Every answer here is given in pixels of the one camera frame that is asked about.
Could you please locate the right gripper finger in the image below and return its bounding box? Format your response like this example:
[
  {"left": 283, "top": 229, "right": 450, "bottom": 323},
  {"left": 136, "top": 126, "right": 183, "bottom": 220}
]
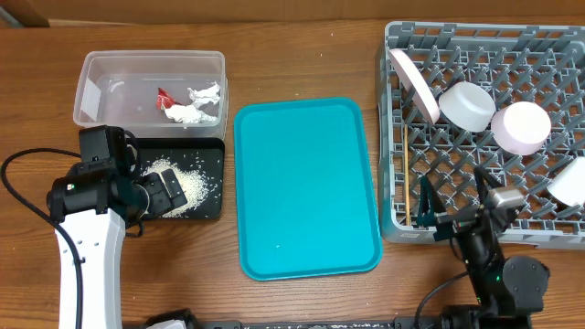
[
  {"left": 416, "top": 175, "right": 446, "bottom": 228},
  {"left": 473, "top": 166, "right": 503, "bottom": 214}
]

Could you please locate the white rice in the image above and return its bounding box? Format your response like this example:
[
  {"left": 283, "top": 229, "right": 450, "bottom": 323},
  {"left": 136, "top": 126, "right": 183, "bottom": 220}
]
[{"left": 143, "top": 152, "right": 223, "bottom": 219}]

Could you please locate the medium white bowl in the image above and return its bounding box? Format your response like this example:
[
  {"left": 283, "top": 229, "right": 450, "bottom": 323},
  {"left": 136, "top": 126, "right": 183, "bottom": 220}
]
[{"left": 491, "top": 101, "right": 552, "bottom": 155}]

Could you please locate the grey bowl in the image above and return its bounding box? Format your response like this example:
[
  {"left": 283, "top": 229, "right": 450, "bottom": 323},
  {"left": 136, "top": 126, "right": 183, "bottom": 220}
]
[{"left": 438, "top": 81, "right": 496, "bottom": 133}]

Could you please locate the small white cup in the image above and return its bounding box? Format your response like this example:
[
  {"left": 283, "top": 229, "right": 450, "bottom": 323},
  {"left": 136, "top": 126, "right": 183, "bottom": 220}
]
[{"left": 547, "top": 157, "right": 585, "bottom": 207}]

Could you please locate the white napkin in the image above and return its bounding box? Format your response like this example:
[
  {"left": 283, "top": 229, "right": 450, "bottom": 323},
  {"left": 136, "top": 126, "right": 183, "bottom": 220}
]
[{"left": 162, "top": 82, "right": 220, "bottom": 124}]

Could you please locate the red snack wrapper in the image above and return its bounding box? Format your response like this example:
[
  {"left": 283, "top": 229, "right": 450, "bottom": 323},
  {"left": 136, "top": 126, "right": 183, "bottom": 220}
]
[{"left": 156, "top": 88, "right": 180, "bottom": 111}]

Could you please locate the large white plate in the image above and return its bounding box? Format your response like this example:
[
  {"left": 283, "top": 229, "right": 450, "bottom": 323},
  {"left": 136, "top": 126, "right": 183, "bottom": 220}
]
[{"left": 388, "top": 48, "right": 440, "bottom": 124}]

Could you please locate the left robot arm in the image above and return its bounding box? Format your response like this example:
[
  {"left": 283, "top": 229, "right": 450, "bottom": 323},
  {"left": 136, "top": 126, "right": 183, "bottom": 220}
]
[{"left": 47, "top": 125, "right": 187, "bottom": 328}]

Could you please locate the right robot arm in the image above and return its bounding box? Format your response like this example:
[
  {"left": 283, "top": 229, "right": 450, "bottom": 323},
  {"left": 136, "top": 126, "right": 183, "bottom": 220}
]
[{"left": 410, "top": 167, "right": 550, "bottom": 328}]

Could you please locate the grey dishwasher rack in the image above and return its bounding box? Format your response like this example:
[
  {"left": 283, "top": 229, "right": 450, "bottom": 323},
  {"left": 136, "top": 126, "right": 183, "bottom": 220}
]
[{"left": 376, "top": 21, "right": 584, "bottom": 249}]

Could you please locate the black plastic tray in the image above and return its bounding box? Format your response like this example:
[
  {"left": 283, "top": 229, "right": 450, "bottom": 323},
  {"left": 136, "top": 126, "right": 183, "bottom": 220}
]
[{"left": 132, "top": 137, "right": 226, "bottom": 221}]

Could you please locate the clear plastic bin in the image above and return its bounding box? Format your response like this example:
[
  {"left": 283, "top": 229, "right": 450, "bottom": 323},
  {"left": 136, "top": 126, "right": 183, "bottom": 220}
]
[{"left": 73, "top": 50, "right": 229, "bottom": 140}]

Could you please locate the teal serving tray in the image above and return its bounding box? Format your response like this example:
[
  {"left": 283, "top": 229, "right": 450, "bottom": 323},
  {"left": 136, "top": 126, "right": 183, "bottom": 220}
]
[{"left": 234, "top": 97, "right": 383, "bottom": 281}]

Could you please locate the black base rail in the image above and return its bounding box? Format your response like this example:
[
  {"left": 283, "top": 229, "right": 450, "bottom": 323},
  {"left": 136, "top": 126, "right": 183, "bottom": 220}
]
[{"left": 122, "top": 308, "right": 449, "bottom": 329}]

